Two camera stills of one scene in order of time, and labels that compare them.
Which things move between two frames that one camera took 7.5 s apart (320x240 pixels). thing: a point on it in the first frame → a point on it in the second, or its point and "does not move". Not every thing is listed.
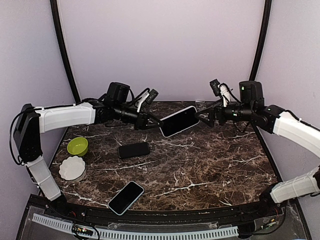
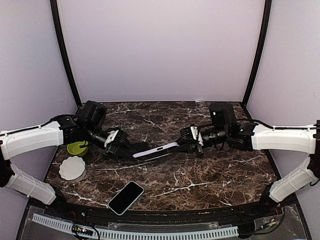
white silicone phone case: (179, 121) → (160, 151)
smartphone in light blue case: (125, 197) does not move
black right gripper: (212, 111) → (187, 147)
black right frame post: (262, 40) does not move
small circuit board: (81, 231) does not move
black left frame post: (56, 14) does not move
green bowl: (78, 146) does not move
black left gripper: (142, 121) → (116, 154)
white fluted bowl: (73, 168) does not move
